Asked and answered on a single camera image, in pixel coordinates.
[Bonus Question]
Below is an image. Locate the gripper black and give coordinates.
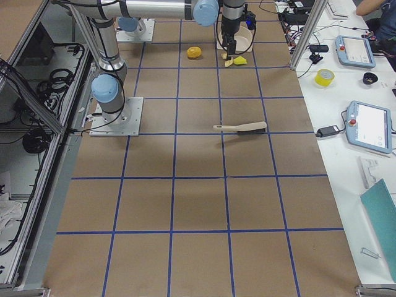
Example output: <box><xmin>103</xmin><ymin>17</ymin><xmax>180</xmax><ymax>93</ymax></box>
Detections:
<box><xmin>221</xmin><ymin>17</ymin><xmax>241</xmax><ymax>59</ymax></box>

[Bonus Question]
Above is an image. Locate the beige plastic dustpan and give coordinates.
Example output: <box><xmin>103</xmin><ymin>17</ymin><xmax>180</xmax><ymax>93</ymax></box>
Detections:
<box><xmin>216</xmin><ymin>25</ymin><xmax>253</xmax><ymax>54</ymax></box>

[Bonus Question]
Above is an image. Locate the toy croissant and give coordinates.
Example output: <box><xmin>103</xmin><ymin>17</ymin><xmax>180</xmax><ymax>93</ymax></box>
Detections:
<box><xmin>221</xmin><ymin>53</ymin><xmax>233</xmax><ymax>67</ymax></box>

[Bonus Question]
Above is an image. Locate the yellow sponge wedge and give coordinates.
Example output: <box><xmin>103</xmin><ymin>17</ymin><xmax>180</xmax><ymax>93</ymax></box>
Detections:
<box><xmin>233</xmin><ymin>56</ymin><xmax>248</xmax><ymax>66</ymax></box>

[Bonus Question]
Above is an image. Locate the beige hand brush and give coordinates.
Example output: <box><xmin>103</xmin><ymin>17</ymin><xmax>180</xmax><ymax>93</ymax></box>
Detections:
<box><xmin>213</xmin><ymin>121</ymin><xmax>267</xmax><ymax>135</ymax></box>

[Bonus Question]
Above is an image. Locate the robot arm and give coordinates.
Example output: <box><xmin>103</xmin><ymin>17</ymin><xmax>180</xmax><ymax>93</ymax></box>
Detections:
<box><xmin>55</xmin><ymin>1</ymin><xmax>205</xmax><ymax>75</ymax></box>
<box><xmin>114</xmin><ymin>1</ymin><xmax>256</xmax><ymax>60</ymax></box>

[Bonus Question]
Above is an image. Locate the black webcam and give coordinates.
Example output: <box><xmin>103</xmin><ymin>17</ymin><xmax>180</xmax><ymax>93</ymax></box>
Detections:
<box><xmin>309</xmin><ymin>45</ymin><xmax>329</xmax><ymax>64</ymax></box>

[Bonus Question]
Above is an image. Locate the yellow tape roll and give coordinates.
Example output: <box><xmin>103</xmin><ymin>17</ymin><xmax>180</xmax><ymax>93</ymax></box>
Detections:
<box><xmin>314</xmin><ymin>69</ymin><xmax>335</xmax><ymax>87</ymax></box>

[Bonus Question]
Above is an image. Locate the upper teach pendant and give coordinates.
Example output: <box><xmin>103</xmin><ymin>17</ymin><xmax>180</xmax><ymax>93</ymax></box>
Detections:
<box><xmin>335</xmin><ymin>35</ymin><xmax>376</xmax><ymax>69</ymax></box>

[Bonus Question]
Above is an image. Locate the teach pendant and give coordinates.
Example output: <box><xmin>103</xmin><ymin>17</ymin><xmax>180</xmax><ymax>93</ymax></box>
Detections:
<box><xmin>335</xmin><ymin>35</ymin><xmax>376</xmax><ymax>69</ymax></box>
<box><xmin>345</xmin><ymin>100</ymin><xmax>392</xmax><ymax>154</ymax></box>

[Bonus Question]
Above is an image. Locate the black power adapter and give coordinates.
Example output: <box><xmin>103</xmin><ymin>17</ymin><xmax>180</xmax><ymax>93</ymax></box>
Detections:
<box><xmin>316</xmin><ymin>125</ymin><xmax>340</xmax><ymax>138</ymax></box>

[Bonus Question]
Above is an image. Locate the lower teach pendant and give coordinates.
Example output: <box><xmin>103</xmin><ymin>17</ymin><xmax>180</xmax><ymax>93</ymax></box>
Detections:
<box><xmin>345</xmin><ymin>100</ymin><xmax>392</xmax><ymax>154</ymax></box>

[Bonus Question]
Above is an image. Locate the aluminium frame post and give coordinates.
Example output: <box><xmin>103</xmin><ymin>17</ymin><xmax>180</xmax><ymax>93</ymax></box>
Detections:
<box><xmin>290</xmin><ymin>0</ymin><xmax>327</xmax><ymax>71</ymax></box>

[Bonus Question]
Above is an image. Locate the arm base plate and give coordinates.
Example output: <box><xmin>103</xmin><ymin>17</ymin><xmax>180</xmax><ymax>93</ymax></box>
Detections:
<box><xmin>116</xmin><ymin>17</ymin><xmax>155</xmax><ymax>43</ymax></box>
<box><xmin>89</xmin><ymin>97</ymin><xmax>144</xmax><ymax>137</ymax></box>

